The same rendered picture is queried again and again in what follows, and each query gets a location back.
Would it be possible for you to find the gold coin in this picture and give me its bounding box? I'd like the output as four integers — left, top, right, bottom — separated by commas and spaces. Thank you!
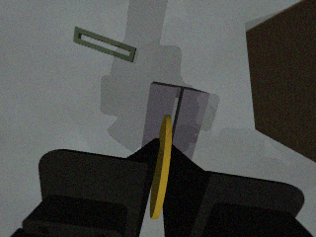
150, 115, 172, 219

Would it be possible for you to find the dark green rectangular frame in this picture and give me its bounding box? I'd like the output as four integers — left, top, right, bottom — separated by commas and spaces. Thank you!
73, 27, 136, 62

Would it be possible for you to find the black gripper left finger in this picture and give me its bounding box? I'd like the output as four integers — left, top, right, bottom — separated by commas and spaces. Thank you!
39, 138, 160, 237

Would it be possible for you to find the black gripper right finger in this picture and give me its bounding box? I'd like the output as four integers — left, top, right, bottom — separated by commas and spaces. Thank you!
163, 144, 304, 237

